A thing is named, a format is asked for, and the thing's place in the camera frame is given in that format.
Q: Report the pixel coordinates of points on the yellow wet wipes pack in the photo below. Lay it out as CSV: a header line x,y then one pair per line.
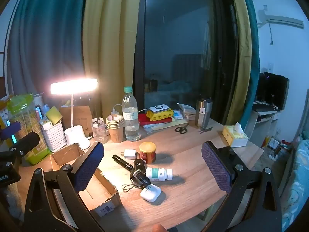
x,y
160,116

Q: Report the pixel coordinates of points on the white plastic basket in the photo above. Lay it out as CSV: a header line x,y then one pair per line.
x,y
54,136

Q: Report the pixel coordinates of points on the blue patterned blanket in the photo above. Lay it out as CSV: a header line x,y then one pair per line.
x,y
299,174

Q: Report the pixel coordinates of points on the white earbuds case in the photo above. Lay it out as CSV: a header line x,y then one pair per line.
x,y
151,193

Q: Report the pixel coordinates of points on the person's right hand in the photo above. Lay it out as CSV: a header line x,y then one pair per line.
x,y
159,228

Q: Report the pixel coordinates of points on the teal curtain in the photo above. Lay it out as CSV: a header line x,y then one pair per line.
x,y
253,65
45,36

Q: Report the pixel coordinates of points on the clear water bottle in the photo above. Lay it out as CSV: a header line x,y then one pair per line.
x,y
130,125

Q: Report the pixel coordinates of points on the red tin yellow lid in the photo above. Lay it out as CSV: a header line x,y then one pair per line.
x,y
147,154

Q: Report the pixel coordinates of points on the white charger plug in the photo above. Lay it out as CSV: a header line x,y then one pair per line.
x,y
130,154

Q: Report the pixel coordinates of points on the green paper cup pack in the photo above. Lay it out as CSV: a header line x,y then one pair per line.
x,y
29,125

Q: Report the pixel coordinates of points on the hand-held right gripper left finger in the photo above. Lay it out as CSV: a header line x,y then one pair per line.
x,y
88,166

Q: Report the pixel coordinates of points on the black car key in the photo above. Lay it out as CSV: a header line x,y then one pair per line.
x,y
139,165

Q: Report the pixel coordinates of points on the black flashlight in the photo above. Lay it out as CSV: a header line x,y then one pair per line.
x,y
122,162

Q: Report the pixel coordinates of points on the white power bank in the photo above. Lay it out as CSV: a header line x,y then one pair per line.
x,y
158,108

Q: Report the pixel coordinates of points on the white pill bottle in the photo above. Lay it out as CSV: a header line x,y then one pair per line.
x,y
158,174

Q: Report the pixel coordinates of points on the white computer desk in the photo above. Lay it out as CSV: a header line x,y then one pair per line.
x,y
262,123

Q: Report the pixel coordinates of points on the yellow curtain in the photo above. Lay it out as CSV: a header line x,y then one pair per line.
x,y
108,41
241,53

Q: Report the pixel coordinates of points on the blue white packet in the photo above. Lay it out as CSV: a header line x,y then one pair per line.
x,y
178,114

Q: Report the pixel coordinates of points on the black framed glass door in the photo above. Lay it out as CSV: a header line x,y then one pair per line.
x,y
183,41

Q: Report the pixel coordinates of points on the black scissors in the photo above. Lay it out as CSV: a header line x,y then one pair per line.
x,y
181,129

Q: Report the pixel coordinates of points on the cardboard box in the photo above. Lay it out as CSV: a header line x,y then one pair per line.
x,y
103,191

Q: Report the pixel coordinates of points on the brown lamp carton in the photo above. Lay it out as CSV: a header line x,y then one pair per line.
x,y
82,117

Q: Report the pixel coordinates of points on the small white carton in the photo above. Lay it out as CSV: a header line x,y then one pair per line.
x,y
187,110

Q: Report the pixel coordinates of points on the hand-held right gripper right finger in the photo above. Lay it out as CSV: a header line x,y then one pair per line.
x,y
216,166

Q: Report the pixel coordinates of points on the steel thermos flask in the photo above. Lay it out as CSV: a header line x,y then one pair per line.
x,y
204,114

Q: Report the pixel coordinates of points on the phone with lit screen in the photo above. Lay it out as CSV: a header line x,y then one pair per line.
x,y
38,112

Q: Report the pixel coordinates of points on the white desk lamp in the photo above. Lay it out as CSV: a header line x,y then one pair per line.
x,y
76,135

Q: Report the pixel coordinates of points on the white air conditioner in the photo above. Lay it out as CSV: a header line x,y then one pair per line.
x,y
280,20

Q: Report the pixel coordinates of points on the yellow green sponge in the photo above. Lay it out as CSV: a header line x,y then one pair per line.
x,y
54,114

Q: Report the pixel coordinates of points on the stack of brown paper cups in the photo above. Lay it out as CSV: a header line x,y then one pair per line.
x,y
115,131

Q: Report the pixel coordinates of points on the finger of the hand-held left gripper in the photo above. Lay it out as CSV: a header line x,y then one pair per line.
x,y
10,129
27,141

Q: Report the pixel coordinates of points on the red flat box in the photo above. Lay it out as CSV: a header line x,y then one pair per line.
x,y
154,123

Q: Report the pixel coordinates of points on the black monitor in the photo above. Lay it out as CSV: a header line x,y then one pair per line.
x,y
275,89

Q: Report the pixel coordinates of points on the yellow tissue box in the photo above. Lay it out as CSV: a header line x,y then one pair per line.
x,y
235,136

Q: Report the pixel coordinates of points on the bunch of keys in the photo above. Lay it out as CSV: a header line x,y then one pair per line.
x,y
205,129

